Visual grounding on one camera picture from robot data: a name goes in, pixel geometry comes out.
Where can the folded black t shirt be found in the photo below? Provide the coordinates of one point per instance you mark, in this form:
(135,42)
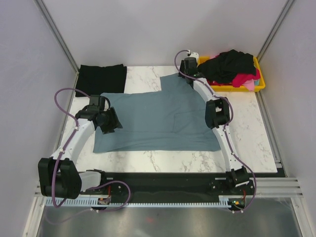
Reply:
(95,80)

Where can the red t shirt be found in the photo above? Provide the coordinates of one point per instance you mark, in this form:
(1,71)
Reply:
(214,83)

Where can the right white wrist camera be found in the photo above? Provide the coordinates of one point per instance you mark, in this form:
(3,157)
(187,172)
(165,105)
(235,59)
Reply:
(193,54)

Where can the right aluminium frame post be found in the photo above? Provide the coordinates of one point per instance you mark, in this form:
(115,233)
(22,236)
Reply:
(275,28)

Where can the aluminium frame post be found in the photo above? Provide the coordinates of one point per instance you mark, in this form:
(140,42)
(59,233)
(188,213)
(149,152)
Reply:
(53,27)
(275,28)

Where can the crumpled black t shirt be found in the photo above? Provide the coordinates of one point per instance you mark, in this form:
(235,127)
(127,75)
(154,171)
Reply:
(227,65)

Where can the aluminium front rail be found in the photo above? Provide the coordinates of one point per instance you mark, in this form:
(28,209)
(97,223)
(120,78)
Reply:
(279,186)

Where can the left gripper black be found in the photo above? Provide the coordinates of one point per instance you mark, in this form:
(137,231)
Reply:
(114,123)

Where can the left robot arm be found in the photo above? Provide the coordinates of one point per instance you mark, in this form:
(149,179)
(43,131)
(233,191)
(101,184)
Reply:
(58,176)

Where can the yellow plastic bin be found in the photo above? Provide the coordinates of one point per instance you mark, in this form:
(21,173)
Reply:
(230,88)

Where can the left aluminium frame post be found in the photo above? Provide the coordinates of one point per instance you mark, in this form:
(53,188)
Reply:
(53,27)

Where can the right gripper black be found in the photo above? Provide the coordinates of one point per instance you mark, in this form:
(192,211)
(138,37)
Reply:
(181,67)

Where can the teal t shirt in bin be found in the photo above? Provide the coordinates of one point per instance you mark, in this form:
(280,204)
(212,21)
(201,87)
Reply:
(257,82)

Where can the light pink t shirt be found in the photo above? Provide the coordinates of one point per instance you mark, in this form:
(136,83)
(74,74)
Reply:
(249,85)

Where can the blue-grey t shirt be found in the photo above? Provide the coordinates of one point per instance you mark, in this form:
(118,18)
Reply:
(168,120)

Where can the white slotted cable duct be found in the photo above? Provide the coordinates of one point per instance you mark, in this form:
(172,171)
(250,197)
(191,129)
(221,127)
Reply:
(94,201)

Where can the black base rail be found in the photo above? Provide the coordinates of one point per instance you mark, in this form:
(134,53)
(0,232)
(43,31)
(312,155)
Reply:
(113,184)

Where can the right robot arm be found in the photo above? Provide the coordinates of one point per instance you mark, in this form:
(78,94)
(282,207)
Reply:
(218,115)

